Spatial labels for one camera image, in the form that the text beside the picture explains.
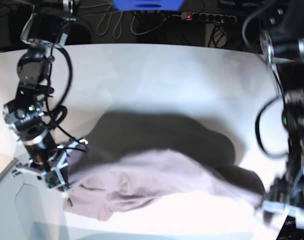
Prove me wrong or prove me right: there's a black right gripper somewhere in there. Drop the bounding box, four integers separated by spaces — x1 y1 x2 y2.
3 98 57 168

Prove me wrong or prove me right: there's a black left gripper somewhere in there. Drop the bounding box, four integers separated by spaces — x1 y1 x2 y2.
269 160 304 210

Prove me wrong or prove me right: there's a mauve grey t-shirt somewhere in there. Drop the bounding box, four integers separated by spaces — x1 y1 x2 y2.
63 111 265 221

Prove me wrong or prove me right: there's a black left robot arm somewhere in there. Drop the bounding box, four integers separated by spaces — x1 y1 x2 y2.
241 0 304 211

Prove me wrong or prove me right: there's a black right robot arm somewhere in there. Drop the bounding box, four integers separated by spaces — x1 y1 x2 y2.
3 0 81 170

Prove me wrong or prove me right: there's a grey table side panel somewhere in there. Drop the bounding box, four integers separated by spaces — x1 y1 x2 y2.
0 160 44 240

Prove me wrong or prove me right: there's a blue plastic box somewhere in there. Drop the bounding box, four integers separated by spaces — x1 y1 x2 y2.
112 0 184 11

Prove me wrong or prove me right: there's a black power strip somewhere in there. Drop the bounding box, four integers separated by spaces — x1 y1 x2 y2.
179 12 237 24

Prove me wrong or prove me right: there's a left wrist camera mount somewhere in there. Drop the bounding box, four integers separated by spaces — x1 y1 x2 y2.
258 200 304 230

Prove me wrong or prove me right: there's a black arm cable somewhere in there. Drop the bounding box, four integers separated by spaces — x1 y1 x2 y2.
41 44 89 153

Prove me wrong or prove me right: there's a white looped cable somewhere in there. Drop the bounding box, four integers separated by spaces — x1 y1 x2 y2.
95 0 168 38

